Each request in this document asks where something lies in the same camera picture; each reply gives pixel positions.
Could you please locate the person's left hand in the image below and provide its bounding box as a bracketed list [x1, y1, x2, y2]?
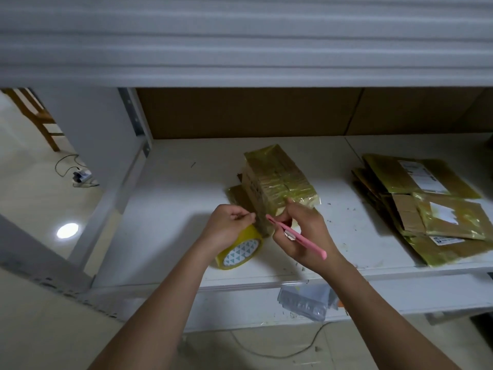
[193, 203, 257, 258]

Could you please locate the person's left forearm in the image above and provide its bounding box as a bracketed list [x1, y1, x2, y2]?
[88, 243, 213, 370]

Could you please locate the person's right forearm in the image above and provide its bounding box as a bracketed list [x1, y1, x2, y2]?
[324, 260, 461, 370]

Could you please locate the yellow tape roll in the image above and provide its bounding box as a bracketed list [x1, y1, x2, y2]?
[211, 223, 265, 271]

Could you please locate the white power strip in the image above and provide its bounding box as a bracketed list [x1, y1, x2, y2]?
[72, 169, 98, 189]

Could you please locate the person's right hand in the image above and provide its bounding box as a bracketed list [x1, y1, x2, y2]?
[273, 199, 347, 276]

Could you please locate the wooden chair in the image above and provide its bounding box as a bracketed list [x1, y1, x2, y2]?
[0, 87, 63, 153]

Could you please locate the stack of cardboard boxes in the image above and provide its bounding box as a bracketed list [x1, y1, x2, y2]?
[351, 153, 493, 267]

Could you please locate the white metal shelf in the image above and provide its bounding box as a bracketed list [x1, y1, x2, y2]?
[0, 0, 493, 332]

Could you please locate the pink utility knife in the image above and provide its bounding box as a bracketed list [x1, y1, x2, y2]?
[265, 213, 329, 261]

